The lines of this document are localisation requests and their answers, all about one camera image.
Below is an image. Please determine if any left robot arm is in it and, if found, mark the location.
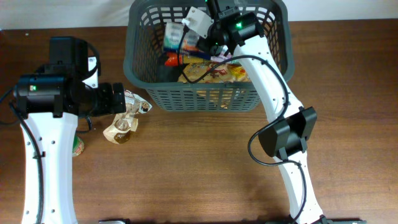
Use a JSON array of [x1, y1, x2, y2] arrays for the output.
[[9, 37, 126, 223]]

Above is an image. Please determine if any green lid jar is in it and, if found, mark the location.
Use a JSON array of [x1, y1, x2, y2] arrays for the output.
[[72, 135, 85, 157]]

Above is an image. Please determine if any orange Nescafe coffee bag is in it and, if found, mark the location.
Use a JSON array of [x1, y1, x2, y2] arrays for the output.
[[177, 63, 251, 83]]

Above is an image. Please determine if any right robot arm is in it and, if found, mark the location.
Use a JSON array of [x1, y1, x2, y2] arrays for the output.
[[183, 1, 328, 223]]

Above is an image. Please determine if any brown white snack pouch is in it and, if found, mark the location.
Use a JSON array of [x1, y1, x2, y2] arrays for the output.
[[103, 90, 152, 144]]

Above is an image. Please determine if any tissue pack multicolour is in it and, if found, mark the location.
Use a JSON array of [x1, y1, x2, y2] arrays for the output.
[[162, 21, 233, 62]]

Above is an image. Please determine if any grey plastic shopping basket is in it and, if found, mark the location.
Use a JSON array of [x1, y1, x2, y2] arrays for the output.
[[123, 0, 295, 113]]

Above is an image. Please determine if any orange noodle packet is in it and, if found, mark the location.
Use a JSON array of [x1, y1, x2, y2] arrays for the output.
[[164, 52, 212, 67]]

